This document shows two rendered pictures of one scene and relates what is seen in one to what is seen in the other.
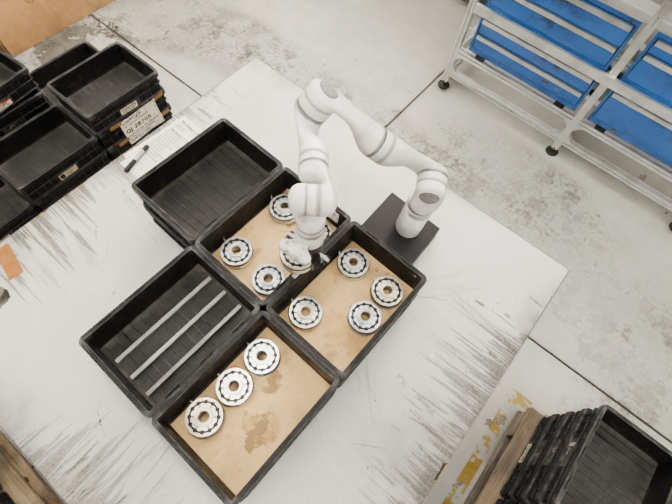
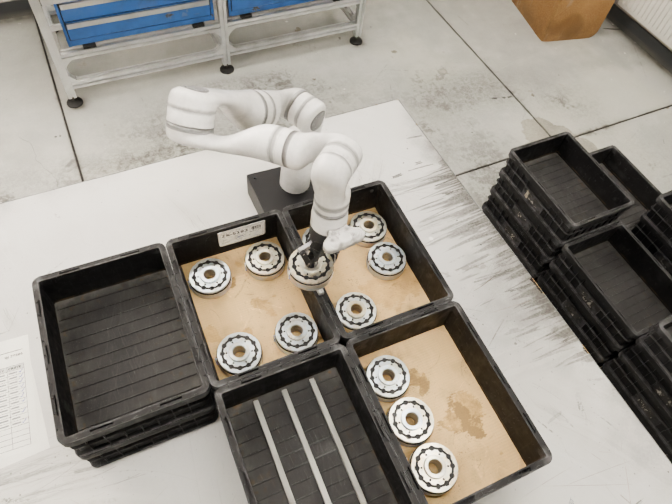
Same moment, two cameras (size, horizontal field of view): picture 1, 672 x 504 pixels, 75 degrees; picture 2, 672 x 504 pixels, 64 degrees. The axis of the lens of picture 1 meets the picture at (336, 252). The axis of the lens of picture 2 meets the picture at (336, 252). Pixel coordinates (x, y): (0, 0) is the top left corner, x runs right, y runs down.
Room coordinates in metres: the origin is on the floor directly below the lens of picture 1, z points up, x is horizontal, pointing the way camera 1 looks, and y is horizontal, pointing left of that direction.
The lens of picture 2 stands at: (0.20, 0.66, 2.03)
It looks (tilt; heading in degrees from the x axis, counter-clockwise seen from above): 56 degrees down; 295
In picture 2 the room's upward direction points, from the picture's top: 9 degrees clockwise
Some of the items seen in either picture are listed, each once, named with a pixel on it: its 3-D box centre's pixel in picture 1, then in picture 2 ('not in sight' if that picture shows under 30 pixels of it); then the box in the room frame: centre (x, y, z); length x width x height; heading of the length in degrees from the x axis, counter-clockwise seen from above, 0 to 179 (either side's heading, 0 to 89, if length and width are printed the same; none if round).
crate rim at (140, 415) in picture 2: (209, 176); (118, 334); (0.78, 0.45, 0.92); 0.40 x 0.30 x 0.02; 146
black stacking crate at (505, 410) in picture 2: (251, 402); (437, 406); (0.12, 0.17, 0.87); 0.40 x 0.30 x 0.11; 146
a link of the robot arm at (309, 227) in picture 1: (307, 209); (332, 182); (0.50, 0.08, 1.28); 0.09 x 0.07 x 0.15; 97
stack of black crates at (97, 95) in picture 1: (121, 112); not in sight; (1.44, 1.18, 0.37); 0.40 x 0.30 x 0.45; 148
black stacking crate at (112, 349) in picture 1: (177, 329); (313, 461); (0.28, 0.42, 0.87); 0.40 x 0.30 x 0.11; 146
